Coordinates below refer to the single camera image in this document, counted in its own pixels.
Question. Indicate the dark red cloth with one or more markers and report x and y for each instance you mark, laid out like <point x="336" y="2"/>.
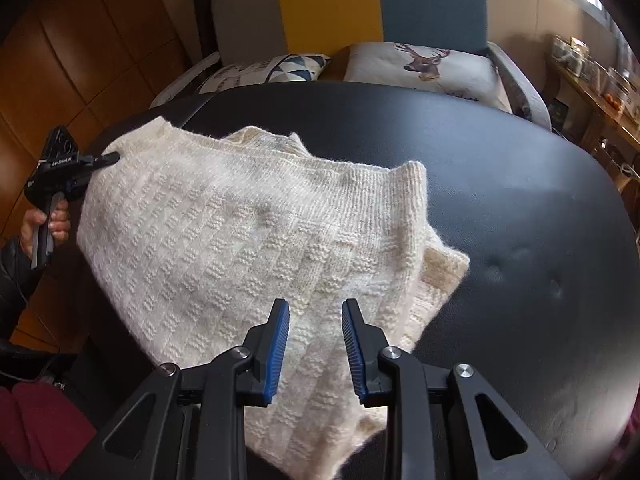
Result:
<point x="40" y="425"/>

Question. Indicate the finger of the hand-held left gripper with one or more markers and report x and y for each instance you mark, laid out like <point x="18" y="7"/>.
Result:
<point x="102" y="160"/>

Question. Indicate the cream knit sweater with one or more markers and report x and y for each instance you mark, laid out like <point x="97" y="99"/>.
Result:
<point x="225" y="235"/>

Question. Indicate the small orange fruits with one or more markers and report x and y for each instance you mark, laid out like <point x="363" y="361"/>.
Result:
<point x="612" y="100"/>

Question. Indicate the person's left forearm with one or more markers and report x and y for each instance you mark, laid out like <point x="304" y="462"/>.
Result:
<point x="12" y="280"/>

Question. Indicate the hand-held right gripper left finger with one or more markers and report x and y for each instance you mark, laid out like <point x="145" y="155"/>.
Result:
<point x="280" y="355"/>

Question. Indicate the wooden side desk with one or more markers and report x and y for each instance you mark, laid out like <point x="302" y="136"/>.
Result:
<point x="600" y="120"/>

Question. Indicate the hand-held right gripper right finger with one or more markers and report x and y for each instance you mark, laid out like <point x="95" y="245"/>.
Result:
<point x="352" y="355"/>

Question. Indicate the grey yellow blue sofa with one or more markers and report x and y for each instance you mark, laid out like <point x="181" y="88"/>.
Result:
<point x="325" y="5"/>

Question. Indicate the deer print pillow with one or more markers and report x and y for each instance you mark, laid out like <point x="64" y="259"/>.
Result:
<point x="465" y="80"/>

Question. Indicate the brown wooden wardrobe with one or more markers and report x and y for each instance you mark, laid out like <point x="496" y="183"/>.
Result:
<point x="100" y="35"/>

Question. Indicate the geometric print pillow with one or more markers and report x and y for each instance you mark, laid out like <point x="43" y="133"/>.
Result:
<point x="260" y="70"/>

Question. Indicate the person's left hand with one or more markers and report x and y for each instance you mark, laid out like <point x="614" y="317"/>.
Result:
<point x="61" y="225"/>

